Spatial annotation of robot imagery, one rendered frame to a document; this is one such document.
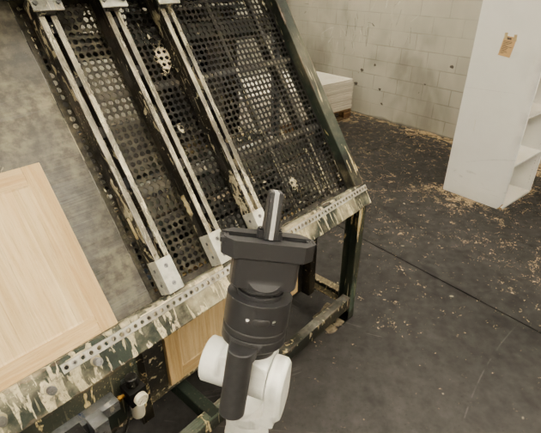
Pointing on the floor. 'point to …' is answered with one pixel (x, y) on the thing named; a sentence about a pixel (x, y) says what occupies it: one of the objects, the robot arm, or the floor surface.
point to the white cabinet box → (507, 102)
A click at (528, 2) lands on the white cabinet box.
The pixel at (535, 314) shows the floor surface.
